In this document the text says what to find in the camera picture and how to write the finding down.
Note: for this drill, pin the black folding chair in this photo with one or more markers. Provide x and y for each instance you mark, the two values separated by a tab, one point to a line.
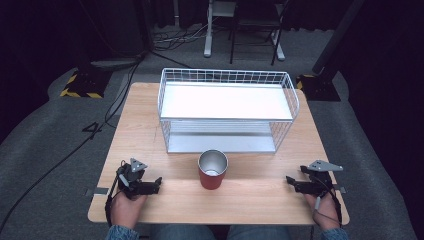
256	23

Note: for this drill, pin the black yellow striped stand base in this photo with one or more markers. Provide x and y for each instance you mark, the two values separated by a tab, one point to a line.
318	88
85	83

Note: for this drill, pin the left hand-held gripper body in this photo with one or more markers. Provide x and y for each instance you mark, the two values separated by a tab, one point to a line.
131	181

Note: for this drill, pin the grey tape strip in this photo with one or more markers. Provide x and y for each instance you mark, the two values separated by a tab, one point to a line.
101	191
340	189

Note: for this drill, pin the black slanted stand pole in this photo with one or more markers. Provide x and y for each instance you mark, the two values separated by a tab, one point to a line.
336	36

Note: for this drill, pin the white metal desk frame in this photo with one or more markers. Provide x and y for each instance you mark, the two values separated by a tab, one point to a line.
209	33

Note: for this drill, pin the person's left hand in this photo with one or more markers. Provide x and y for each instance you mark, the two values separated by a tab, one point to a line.
126	210

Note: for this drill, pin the person's right hand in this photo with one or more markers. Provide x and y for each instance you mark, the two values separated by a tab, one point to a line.
322	211

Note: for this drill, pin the red cup with metal inside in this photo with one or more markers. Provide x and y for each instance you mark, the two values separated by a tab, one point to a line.
212	171

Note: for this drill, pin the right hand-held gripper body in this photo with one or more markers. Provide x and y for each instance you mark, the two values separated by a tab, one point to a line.
317	181

